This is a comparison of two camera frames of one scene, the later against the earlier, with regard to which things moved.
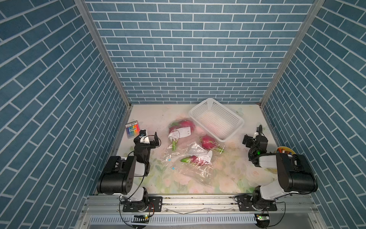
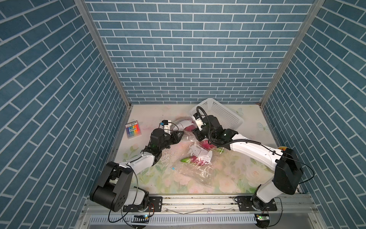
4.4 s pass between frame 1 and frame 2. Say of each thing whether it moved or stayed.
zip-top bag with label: moved
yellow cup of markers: stayed
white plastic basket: stayed
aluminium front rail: stayed
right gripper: moved
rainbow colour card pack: stayed
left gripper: moved
